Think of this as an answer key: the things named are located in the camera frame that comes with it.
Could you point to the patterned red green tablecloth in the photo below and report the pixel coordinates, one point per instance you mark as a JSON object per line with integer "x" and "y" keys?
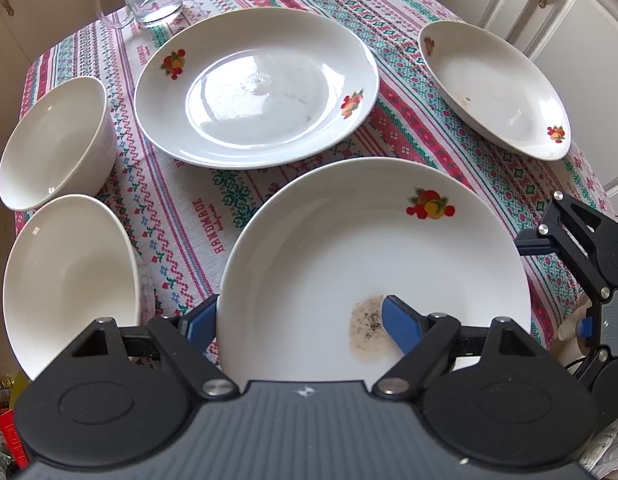
{"x": 199, "y": 200}

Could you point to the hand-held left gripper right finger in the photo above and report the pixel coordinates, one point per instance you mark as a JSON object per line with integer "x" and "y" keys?
{"x": 399, "y": 325}

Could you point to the white fruit print deep plate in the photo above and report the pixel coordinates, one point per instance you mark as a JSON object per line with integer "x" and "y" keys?
{"x": 339, "y": 250}
{"x": 494, "y": 90}

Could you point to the red cardboard box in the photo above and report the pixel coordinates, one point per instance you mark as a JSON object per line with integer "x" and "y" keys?
{"x": 11, "y": 435}

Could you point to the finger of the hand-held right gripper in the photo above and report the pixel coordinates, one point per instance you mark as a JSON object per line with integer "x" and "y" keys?
{"x": 596, "y": 365}
{"x": 534, "y": 249}

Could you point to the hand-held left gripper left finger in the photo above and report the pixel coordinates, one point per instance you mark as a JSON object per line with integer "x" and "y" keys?
{"x": 201, "y": 322}

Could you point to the white ceramic bowl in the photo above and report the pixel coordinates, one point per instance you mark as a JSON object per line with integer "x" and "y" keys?
{"x": 64, "y": 280}
{"x": 54, "y": 140}

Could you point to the large white fruit print plate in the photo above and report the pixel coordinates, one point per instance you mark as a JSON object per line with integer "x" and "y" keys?
{"x": 259, "y": 90}

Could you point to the yellow plastic bag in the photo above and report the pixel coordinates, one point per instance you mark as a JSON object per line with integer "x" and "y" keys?
{"x": 6, "y": 385}

